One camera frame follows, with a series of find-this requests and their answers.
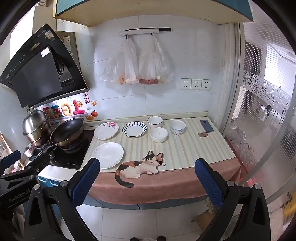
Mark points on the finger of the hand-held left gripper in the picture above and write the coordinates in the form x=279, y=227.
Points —
x=10, y=160
x=38, y=162

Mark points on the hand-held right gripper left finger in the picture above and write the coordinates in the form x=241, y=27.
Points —
x=85, y=183

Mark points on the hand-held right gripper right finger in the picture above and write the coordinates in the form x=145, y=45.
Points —
x=208, y=183

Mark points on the blue rimmed dotted bowl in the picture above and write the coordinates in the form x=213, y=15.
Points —
x=177, y=128

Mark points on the blue striped white plate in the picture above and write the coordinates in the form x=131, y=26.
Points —
x=134, y=129

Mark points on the small printed cup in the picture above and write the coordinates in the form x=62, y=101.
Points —
x=30, y=150

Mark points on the black induction cooktop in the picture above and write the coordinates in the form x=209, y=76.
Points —
x=69, y=157

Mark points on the striped cat print mat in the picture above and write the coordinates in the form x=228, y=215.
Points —
x=185, y=157

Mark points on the stainless steel pot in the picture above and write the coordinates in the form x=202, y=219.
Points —
x=34, y=125

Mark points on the small brown card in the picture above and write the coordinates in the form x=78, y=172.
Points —
x=202, y=134

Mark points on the pink floral white plate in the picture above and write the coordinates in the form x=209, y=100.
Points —
x=105, y=131

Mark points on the grey smartphone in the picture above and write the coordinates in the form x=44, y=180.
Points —
x=207, y=125

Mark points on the plain white bowl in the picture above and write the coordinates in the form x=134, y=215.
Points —
x=159, y=134

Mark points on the dark rimmed white bowl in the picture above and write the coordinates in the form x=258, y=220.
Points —
x=155, y=121

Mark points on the black range hood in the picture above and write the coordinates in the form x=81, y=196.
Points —
x=39, y=71

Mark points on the clear plastic bag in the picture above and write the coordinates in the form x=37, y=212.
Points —
x=152, y=64
x=122, y=67

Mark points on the colourful wall stickers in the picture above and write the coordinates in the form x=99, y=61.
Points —
x=77, y=109

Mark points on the white wall socket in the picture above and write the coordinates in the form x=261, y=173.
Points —
x=196, y=84
x=206, y=84
x=186, y=84

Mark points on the white wall hook rail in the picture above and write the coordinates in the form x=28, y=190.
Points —
x=138, y=32

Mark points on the overhead wall cabinet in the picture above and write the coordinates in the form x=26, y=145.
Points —
x=150, y=11

